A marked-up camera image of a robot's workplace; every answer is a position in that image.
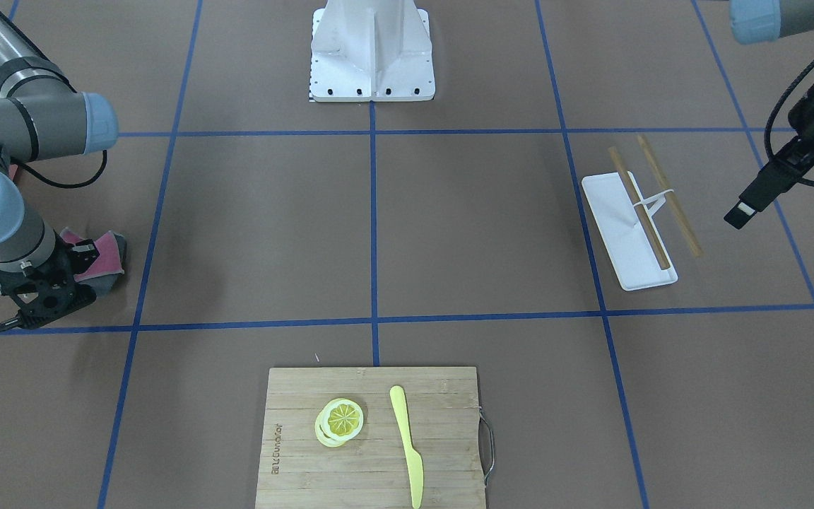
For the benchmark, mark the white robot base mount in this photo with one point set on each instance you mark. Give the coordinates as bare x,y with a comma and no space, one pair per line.
371,51

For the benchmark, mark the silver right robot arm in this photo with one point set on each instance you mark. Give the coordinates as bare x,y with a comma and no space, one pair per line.
43,117

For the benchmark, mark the yellow plastic knife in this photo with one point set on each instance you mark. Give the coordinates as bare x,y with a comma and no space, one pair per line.
413,459

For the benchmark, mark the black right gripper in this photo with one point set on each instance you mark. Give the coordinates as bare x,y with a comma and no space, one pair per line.
70,262

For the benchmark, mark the wooden rack rod inner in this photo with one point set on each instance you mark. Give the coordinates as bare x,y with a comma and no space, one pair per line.
640,209

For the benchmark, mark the wooden rack rod outer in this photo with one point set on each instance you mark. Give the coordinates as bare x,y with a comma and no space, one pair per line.
672,200

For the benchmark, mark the bamboo cutting board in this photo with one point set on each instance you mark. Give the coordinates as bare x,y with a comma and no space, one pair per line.
369,471

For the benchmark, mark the wooden rack rod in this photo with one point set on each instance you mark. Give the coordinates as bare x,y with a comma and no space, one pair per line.
640,209
672,200

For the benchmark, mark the white rack tray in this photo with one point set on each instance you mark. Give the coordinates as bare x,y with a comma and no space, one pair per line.
632,259

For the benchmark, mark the yellow lemon slices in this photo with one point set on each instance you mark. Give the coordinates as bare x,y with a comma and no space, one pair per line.
338,422

